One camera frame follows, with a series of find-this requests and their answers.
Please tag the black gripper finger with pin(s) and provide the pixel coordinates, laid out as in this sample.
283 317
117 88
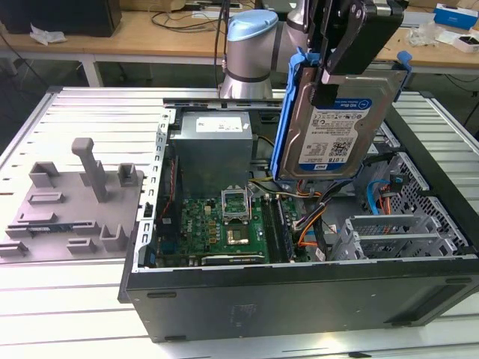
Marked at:
322 22
346 37

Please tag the hard disk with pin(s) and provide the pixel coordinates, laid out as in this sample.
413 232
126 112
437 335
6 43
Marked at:
337 142

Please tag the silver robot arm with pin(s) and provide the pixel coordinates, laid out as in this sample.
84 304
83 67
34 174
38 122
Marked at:
247 63

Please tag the silver disk bay cage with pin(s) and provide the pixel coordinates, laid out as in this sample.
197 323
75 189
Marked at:
393 224

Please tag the clear plastic bag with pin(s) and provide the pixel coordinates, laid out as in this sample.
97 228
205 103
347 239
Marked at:
421 35

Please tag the silver flat device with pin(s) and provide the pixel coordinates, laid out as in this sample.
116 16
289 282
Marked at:
419 21

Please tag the blue cardboard box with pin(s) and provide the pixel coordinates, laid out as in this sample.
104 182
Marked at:
456 16

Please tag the white box with black insert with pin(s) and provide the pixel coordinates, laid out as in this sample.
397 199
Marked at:
464 45

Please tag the white paper sheet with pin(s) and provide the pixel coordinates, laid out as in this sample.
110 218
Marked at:
209 15

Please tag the wooden desk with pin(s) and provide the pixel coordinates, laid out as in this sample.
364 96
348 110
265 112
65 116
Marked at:
149 41

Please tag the brown cardboard box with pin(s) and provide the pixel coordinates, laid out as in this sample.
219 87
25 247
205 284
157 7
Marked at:
149 3

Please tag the grey power supply unit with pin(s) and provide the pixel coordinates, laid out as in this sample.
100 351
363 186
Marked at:
209 157

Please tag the black RAM slot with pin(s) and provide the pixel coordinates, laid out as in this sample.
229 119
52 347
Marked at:
270 232

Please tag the dark RAM stick with chips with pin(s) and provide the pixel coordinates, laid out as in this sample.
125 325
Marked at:
286 239

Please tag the CPU socket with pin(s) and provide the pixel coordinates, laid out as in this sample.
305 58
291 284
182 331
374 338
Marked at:
237 236

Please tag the black case fan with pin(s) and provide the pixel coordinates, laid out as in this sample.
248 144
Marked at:
166 194

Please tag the green motherboard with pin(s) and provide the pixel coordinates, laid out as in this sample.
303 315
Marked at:
202 228

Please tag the black graphics card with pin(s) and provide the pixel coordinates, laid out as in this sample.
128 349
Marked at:
232 260

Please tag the black open PC case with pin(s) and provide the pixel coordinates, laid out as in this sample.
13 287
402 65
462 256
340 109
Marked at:
299 306

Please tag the crumpled white plastic wrap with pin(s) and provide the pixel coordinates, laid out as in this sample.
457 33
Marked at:
46 36

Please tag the grey parts rack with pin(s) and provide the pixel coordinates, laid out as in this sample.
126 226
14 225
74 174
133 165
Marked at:
75 209

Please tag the green RAM stick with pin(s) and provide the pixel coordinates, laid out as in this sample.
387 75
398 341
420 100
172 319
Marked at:
48 227

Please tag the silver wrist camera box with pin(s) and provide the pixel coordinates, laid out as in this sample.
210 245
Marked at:
381 8

